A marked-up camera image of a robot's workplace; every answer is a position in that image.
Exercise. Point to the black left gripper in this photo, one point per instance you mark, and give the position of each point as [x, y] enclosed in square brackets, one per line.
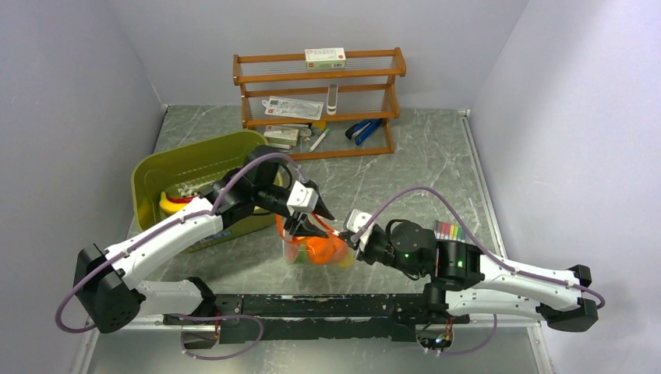
[301, 227]

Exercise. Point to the white flat packet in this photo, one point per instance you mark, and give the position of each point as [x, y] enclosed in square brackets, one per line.
[293, 108]

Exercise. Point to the watermelon slice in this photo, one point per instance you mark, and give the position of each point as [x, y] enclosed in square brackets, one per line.
[295, 253]

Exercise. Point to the white grey small device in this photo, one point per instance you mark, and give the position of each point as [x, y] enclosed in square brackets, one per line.
[332, 99]

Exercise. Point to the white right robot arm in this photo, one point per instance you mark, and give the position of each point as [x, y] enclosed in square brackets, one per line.
[463, 280]

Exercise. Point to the clear zip top bag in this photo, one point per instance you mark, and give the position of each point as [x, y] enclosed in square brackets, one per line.
[319, 223]

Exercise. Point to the colourful marker set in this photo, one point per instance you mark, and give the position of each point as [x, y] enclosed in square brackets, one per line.
[449, 231]

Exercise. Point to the white green box on shelf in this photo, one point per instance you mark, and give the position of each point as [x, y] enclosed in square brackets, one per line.
[325, 58]

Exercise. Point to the green white marker pen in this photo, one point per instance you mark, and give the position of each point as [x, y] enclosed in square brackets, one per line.
[319, 140]

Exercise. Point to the red chili pepper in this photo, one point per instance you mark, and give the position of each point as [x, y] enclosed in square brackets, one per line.
[179, 199]

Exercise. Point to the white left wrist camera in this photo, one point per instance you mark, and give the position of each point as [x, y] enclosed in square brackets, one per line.
[302, 199]

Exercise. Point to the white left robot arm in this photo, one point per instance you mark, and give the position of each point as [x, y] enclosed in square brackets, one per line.
[111, 284]

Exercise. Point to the orange tangerine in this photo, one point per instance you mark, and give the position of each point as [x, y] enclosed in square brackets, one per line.
[326, 251]

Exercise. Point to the orange wooden shelf rack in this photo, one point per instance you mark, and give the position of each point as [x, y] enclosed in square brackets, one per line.
[347, 99]

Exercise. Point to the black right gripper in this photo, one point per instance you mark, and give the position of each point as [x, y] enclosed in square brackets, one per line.
[362, 251]

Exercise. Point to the blue stapler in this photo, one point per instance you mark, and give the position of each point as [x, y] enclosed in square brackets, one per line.
[360, 131]

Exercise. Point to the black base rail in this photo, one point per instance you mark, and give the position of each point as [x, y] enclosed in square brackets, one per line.
[311, 317]

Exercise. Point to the white green box lower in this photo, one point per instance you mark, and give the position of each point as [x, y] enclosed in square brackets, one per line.
[283, 135]

